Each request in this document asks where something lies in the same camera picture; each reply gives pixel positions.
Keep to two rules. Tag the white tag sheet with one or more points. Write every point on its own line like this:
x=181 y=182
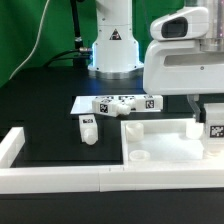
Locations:
x=83 y=104

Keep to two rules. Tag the white U-shaped obstacle fence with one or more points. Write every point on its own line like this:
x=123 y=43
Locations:
x=93 y=178

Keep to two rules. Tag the black pole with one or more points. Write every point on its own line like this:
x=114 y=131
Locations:
x=79 y=61

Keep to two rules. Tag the white square tabletop part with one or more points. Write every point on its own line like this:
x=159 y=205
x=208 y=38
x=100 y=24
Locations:
x=166 y=144

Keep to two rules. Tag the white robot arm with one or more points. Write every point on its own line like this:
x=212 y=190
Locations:
x=115 y=51

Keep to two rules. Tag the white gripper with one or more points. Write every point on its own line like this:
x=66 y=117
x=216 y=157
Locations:
x=186 y=55

